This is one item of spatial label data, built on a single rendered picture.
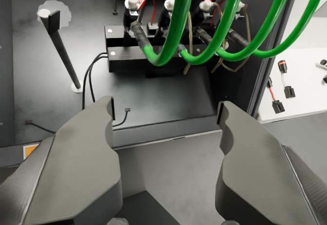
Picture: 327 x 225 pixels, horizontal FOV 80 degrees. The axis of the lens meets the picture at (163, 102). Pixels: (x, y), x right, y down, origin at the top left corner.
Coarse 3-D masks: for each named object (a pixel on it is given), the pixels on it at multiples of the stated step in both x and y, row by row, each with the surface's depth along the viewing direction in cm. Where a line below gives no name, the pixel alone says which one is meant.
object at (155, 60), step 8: (176, 0) 16; (184, 0) 16; (176, 8) 17; (184, 8) 16; (176, 16) 17; (184, 16) 17; (176, 24) 17; (184, 24) 18; (168, 32) 19; (176, 32) 18; (168, 40) 19; (176, 40) 19; (144, 48) 30; (168, 48) 20; (176, 48) 20; (152, 56) 26; (160, 56) 22; (168, 56) 21; (152, 64) 26; (160, 64) 23
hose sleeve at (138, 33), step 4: (136, 28) 34; (140, 28) 34; (136, 32) 33; (140, 32) 33; (144, 32) 34; (136, 36) 33; (140, 36) 32; (144, 36) 32; (140, 40) 31; (144, 40) 30; (148, 40) 31; (140, 44) 30; (144, 44) 30; (148, 44) 30; (140, 48) 31; (152, 48) 30
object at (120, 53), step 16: (112, 32) 51; (208, 32) 59; (112, 48) 50; (128, 48) 51; (160, 48) 53; (192, 48) 56; (112, 64) 51; (128, 64) 53; (144, 64) 55; (176, 64) 59; (208, 64) 64
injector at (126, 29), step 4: (128, 8) 38; (136, 8) 38; (124, 12) 40; (128, 12) 38; (124, 16) 41; (128, 16) 40; (124, 20) 42; (128, 20) 41; (132, 20) 41; (136, 20) 42; (124, 24) 43; (128, 24) 42; (124, 28) 46; (128, 28) 42; (124, 32) 46; (128, 32) 42; (124, 36) 48; (128, 36) 47; (124, 40) 49; (128, 40) 49; (124, 44) 51; (128, 44) 51
